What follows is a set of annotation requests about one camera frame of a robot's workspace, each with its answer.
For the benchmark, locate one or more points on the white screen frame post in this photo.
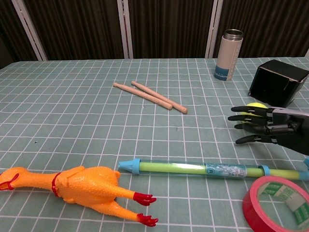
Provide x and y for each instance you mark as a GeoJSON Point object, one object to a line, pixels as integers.
{"type": "Point", "coordinates": [30, 29]}
{"type": "Point", "coordinates": [213, 26]}
{"type": "Point", "coordinates": [125, 29]}

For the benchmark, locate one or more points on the wooden drumstick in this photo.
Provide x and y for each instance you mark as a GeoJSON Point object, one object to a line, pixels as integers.
{"type": "Point", "coordinates": [142, 95]}
{"type": "Point", "coordinates": [164, 98]}

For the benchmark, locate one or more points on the yellow tennis ball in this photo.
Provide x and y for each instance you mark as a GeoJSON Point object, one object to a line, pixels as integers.
{"type": "Point", "coordinates": [256, 105]}

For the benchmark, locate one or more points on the blue green water squirter tube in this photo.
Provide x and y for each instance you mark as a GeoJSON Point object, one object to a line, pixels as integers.
{"type": "Point", "coordinates": [193, 169]}

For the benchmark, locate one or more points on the white blue thermos bottle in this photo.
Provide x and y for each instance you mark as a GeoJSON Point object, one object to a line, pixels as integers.
{"type": "Point", "coordinates": [228, 58]}

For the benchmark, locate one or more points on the black cardboard box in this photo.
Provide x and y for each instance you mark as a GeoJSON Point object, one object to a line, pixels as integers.
{"type": "Point", "coordinates": [272, 89]}

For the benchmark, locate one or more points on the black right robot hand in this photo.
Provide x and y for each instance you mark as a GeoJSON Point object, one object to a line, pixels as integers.
{"type": "Point", "coordinates": [280, 123]}

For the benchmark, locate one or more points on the red tape roll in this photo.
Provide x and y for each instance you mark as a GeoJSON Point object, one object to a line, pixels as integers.
{"type": "Point", "coordinates": [251, 205]}

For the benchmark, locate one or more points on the orange rubber chicken toy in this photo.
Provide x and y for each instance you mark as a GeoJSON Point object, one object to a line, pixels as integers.
{"type": "Point", "coordinates": [89, 184]}

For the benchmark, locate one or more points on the green checkered tablecloth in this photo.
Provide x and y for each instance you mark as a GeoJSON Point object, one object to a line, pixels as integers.
{"type": "Point", "coordinates": [96, 120]}

